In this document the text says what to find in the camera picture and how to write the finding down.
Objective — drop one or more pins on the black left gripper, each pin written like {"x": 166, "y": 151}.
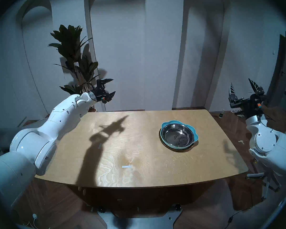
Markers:
{"x": 100, "y": 91}

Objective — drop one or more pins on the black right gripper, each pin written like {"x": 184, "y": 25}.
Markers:
{"x": 249, "y": 105}

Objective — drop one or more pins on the blue animal face plate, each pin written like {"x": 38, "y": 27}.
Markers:
{"x": 164, "y": 126}

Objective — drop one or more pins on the stainless steel dinosaur plate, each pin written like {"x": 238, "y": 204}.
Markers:
{"x": 177, "y": 135}

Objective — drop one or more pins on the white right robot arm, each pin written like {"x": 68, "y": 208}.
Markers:
{"x": 269, "y": 142}

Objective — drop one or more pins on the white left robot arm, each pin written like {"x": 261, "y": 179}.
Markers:
{"x": 38, "y": 140}

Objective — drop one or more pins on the pile of floor clutter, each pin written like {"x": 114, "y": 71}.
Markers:
{"x": 236, "y": 113}

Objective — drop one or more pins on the brown plant pot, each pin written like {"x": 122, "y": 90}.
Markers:
{"x": 93, "y": 109}

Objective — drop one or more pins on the green plastic bottle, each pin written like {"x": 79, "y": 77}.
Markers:
{"x": 221, "y": 114}

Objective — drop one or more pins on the grey door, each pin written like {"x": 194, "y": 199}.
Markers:
{"x": 280, "y": 71}

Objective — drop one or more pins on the tall green leafy plant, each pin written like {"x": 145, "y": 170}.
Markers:
{"x": 68, "y": 40}

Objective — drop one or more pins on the gold metal plate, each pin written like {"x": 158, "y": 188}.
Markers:
{"x": 163, "y": 144}

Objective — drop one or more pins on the white power adapter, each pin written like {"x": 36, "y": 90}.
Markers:
{"x": 35, "y": 216}

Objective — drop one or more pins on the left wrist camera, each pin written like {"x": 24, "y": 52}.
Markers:
{"x": 104, "y": 98}

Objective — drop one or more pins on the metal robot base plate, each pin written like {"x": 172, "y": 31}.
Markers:
{"x": 138, "y": 222}

